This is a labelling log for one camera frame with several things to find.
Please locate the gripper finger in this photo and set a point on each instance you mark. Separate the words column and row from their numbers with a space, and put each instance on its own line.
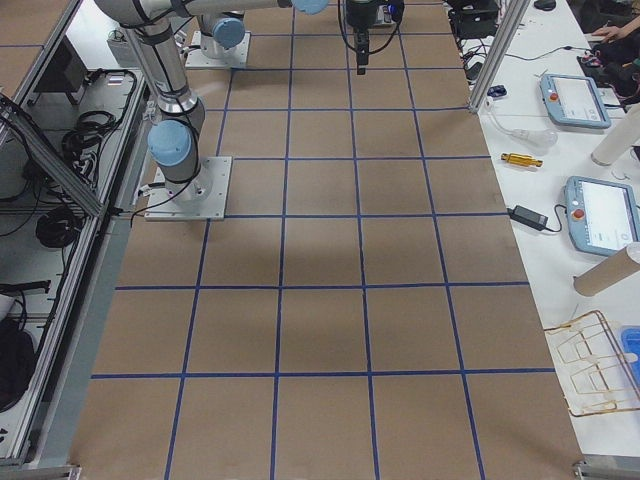
column 362, row 60

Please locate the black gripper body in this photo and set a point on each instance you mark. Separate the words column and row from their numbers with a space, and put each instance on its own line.
column 361, row 15

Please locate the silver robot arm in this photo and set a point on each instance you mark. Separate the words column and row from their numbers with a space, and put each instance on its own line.
column 221, row 32
column 174, row 141

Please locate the brass cylindrical fitting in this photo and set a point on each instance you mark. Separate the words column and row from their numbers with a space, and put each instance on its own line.
column 521, row 160

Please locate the white light bulb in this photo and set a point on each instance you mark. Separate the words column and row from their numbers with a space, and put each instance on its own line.
column 541, row 139

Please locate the far blue teach pendant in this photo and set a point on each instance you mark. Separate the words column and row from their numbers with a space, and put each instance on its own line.
column 573, row 101

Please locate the blue teach pendant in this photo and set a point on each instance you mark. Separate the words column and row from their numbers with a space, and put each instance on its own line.
column 602, row 216
column 573, row 101

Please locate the black power adapter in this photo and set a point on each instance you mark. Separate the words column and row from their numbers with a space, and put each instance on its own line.
column 528, row 217

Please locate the near blue teach pendant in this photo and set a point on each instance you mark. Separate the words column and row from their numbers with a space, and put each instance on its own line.
column 602, row 216

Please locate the near cardboard tube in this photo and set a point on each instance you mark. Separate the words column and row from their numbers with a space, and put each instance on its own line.
column 610, row 271

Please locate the blue plastic box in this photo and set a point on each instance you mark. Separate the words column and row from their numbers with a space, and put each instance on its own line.
column 630, row 341

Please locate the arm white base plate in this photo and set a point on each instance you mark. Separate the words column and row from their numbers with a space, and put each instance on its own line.
column 204, row 198
column 211, row 55

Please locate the aluminium frame post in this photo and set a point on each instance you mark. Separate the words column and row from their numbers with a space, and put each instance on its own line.
column 505, row 33

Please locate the gold wire rack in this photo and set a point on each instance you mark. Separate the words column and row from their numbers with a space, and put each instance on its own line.
column 594, row 370

